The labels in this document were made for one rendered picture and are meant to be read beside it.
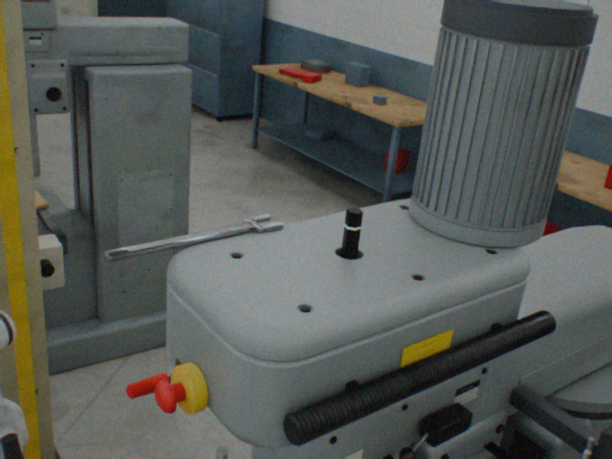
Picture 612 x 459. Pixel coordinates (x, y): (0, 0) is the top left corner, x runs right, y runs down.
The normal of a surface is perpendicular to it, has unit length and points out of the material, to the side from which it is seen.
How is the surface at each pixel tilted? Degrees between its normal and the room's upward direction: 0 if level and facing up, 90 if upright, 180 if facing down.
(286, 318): 0
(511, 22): 90
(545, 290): 0
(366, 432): 90
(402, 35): 90
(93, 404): 0
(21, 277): 90
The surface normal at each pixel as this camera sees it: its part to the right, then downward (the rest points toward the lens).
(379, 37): -0.80, 0.18
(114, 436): 0.09, -0.91
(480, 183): -0.29, 0.37
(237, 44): 0.59, 0.38
